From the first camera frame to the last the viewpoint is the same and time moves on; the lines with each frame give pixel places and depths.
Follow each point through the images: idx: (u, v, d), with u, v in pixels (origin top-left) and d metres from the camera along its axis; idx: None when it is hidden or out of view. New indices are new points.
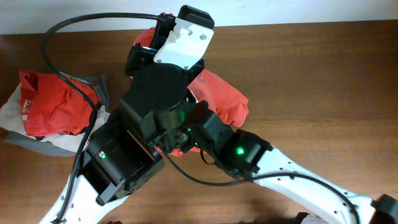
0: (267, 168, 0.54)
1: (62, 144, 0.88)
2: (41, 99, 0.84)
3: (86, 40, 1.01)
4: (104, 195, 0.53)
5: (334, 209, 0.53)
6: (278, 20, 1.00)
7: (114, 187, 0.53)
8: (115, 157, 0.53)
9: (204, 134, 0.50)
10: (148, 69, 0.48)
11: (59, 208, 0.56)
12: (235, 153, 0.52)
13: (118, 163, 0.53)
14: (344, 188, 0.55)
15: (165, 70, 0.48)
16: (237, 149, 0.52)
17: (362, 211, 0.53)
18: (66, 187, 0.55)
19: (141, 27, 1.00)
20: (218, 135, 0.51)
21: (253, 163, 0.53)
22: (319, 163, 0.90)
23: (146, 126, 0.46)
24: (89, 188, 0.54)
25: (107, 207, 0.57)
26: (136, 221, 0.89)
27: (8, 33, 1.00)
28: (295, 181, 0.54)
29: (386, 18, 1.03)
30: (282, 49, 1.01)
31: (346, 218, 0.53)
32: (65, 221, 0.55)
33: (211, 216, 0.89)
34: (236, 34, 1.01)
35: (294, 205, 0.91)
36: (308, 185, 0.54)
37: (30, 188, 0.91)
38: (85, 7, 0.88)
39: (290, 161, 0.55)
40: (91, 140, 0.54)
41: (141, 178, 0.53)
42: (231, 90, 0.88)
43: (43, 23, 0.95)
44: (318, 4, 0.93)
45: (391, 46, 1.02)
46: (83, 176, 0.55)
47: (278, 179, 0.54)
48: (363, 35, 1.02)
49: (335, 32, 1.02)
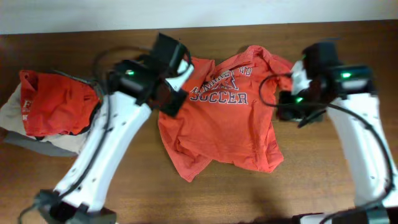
0: (362, 116, 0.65)
1: (63, 145, 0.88)
2: (42, 99, 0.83)
3: (91, 41, 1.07)
4: (89, 196, 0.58)
5: (372, 176, 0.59)
6: (277, 20, 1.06)
7: (125, 104, 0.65)
8: (137, 107, 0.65)
9: (331, 78, 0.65)
10: (81, 191, 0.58)
11: (74, 178, 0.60)
12: (346, 76, 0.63)
13: (131, 120, 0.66)
14: (372, 174, 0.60)
15: (85, 191, 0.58)
16: (345, 72, 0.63)
17: (391, 198, 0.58)
18: (84, 165, 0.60)
19: (145, 27, 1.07)
20: (329, 62, 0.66)
21: (342, 76, 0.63)
22: (318, 162, 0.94)
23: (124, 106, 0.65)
24: (69, 198, 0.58)
25: (99, 137, 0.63)
26: (136, 221, 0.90)
27: (16, 33, 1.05)
28: (369, 137, 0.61)
29: (377, 19, 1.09)
30: (281, 48, 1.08)
31: (380, 187, 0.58)
32: (81, 188, 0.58)
33: (212, 216, 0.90)
34: (236, 35, 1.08)
35: (294, 205, 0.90)
36: (368, 145, 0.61)
37: (27, 187, 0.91)
38: (85, 8, 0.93)
39: (365, 132, 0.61)
40: (77, 190, 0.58)
41: (118, 126, 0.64)
42: (264, 62, 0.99)
43: (48, 23, 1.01)
44: (311, 6, 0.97)
45: (379, 48, 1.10)
46: (79, 190, 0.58)
47: (364, 129, 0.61)
48: (357, 37, 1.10)
49: (330, 33, 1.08)
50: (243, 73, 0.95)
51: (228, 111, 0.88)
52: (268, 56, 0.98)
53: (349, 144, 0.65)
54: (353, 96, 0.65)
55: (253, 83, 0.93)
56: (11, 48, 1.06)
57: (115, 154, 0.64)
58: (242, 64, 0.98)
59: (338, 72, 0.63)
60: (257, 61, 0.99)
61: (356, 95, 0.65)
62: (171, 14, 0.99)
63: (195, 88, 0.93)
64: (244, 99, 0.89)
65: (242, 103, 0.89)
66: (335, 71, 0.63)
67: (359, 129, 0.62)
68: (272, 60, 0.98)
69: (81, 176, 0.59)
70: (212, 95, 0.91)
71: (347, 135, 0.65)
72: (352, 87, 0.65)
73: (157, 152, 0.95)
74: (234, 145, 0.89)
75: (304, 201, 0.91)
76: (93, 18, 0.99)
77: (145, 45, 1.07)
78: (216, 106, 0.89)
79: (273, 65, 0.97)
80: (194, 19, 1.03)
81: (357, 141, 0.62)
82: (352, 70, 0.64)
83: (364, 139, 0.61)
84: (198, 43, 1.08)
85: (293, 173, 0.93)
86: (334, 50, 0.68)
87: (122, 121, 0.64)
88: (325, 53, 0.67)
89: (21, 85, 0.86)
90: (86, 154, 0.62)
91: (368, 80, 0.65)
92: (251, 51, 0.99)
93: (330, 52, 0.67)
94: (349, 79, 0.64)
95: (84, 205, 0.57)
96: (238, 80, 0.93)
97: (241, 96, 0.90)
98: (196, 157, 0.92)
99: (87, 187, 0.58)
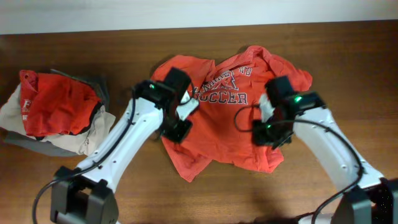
0: (311, 116, 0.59)
1: (63, 144, 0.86)
2: (43, 100, 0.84)
3: (91, 40, 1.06)
4: (109, 175, 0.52)
5: (343, 165, 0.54)
6: (276, 20, 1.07)
7: (147, 106, 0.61)
8: (155, 111, 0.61)
9: (286, 108, 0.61)
10: (102, 170, 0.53)
11: (95, 158, 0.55)
12: (298, 102, 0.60)
13: (151, 120, 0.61)
14: (343, 163, 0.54)
15: (105, 174, 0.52)
16: (297, 99, 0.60)
17: (366, 178, 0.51)
18: (106, 147, 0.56)
19: (146, 27, 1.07)
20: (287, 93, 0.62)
21: (298, 107, 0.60)
22: (317, 162, 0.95)
23: (145, 106, 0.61)
24: (89, 174, 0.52)
25: (122, 126, 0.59)
26: (135, 221, 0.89)
27: (18, 33, 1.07)
28: (328, 134, 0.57)
29: (379, 19, 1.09)
30: (282, 48, 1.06)
31: (351, 175, 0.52)
32: (101, 167, 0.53)
33: (211, 216, 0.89)
34: (236, 34, 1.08)
35: (295, 205, 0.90)
36: (333, 142, 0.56)
37: (26, 187, 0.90)
38: (85, 8, 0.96)
39: (326, 130, 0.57)
40: (98, 168, 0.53)
41: (138, 122, 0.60)
42: (265, 63, 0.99)
43: (49, 22, 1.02)
44: (308, 5, 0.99)
45: (385, 46, 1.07)
46: (99, 168, 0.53)
47: (324, 131, 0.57)
48: (360, 35, 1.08)
49: (330, 33, 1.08)
50: (243, 73, 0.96)
51: (228, 111, 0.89)
52: (268, 56, 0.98)
53: (316, 149, 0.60)
54: (318, 109, 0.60)
55: (252, 83, 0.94)
56: (11, 47, 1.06)
57: (135, 144, 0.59)
58: (242, 65, 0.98)
59: (291, 103, 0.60)
60: (257, 61, 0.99)
61: (313, 114, 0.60)
62: (172, 13, 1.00)
63: (196, 89, 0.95)
64: (244, 99, 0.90)
65: (242, 104, 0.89)
66: (288, 102, 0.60)
67: (319, 132, 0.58)
68: (273, 60, 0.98)
69: (104, 155, 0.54)
70: (213, 95, 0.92)
71: (313, 142, 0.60)
72: (312, 116, 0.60)
73: (159, 152, 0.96)
74: (234, 144, 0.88)
75: (305, 202, 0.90)
76: (96, 17, 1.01)
77: (145, 44, 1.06)
78: (216, 106, 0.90)
79: (273, 65, 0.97)
80: (194, 18, 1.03)
81: (322, 142, 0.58)
82: (306, 99, 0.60)
83: (326, 138, 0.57)
84: (199, 43, 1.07)
85: (293, 173, 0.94)
86: (287, 80, 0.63)
87: (144, 118, 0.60)
88: (283, 85, 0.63)
89: (21, 85, 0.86)
90: (107, 139, 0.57)
91: (322, 107, 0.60)
92: (251, 52, 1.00)
93: (282, 84, 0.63)
94: (304, 103, 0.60)
95: (104, 180, 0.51)
96: (238, 80, 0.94)
97: (241, 96, 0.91)
98: (196, 158, 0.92)
99: (108, 169, 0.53)
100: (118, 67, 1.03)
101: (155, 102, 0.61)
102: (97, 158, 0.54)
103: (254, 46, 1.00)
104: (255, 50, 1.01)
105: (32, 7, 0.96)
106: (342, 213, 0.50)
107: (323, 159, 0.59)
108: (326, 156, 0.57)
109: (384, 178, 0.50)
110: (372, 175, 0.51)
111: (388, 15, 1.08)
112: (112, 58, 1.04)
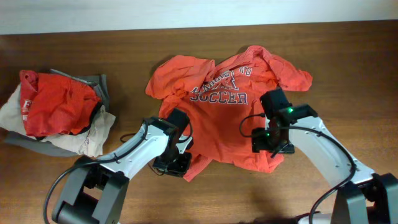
0: (303, 124, 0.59)
1: (63, 144, 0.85)
2: (43, 100, 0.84)
3: (91, 41, 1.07)
4: (126, 169, 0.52)
5: (336, 165, 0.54)
6: (276, 20, 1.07)
7: (158, 131, 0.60)
8: (165, 136, 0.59)
9: (280, 119, 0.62)
10: (120, 165, 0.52)
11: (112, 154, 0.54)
12: (290, 111, 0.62)
13: (162, 140, 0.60)
14: (336, 163, 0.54)
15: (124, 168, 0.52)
16: (290, 109, 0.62)
17: (358, 175, 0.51)
18: (123, 149, 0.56)
19: (146, 27, 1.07)
20: (281, 106, 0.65)
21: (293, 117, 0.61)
22: None
23: (155, 132, 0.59)
24: (108, 165, 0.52)
25: (134, 141, 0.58)
26: (135, 221, 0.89)
27: (18, 33, 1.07)
28: (320, 139, 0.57)
29: (378, 19, 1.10)
30: (282, 48, 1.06)
31: (342, 174, 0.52)
32: (119, 162, 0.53)
33: (211, 216, 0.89)
34: (236, 34, 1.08)
35: (295, 205, 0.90)
36: (324, 144, 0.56)
37: (26, 187, 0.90)
38: (85, 8, 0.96)
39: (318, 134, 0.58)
40: (117, 160, 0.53)
41: (149, 142, 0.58)
42: (263, 62, 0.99)
43: (50, 22, 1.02)
44: (308, 5, 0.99)
45: (384, 46, 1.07)
46: (117, 163, 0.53)
47: (317, 135, 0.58)
48: (359, 36, 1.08)
49: (330, 33, 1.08)
50: (243, 73, 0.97)
51: (228, 111, 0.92)
52: (268, 56, 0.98)
53: (310, 152, 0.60)
54: (311, 117, 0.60)
55: (252, 82, 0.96)
56: (11, 48, 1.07)
57: (148, 153, 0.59)
58: (240, 64, 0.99)
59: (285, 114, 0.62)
60: (257, 60, 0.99)
61: (305, 122, 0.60)
62: (172, 14, 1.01)
63: (195, 88, 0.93)
64: (244, 99, 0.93)
65: (242, 104, 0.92)
66: (282, 113, 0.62)
67: (311, 137, 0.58)
68: (273, 60, 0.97)
69: (124, 154, 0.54)
70: (212, 96, 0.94)
71: (306, 146, 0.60)
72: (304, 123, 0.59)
73: None
74: (234, 144, 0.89)
75: (305, 201, 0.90)
76: (96, 17, 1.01)
77: (145, 44, 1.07)
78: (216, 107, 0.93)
79: (273, 65, 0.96)
80: (194, 18, 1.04)
81: (314, 145, 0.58)
82: (300, 111, 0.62)
83: (318, 142, 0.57)
84: (199, 43, 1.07)
85: (293, 173, 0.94)
86: (282, 93, 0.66)
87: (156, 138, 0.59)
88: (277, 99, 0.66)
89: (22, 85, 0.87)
90: (123, 146, 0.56)
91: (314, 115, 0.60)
92: (251, 51, 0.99)
93: (277, 96, 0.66)
94: (297, 114, 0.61)
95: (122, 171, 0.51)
96: (238, 80, 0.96)
97: (241, 96, 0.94)
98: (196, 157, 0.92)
99: (125, 165, 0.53)
100: (118, 67, 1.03)
101: (163, 129, 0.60)
102: (118, 154, 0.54)
103: (254, 46, 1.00)
104: (255, 48, 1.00)
105: (33, 7, 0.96)
106: (338, 210, 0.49)
107: (317, 161, 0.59)
108: (320, 158, 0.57)
109: (375, 174, 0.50)
110: (365, 172, 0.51)
111: (387, 16, 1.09)
112: (112, 58, 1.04)
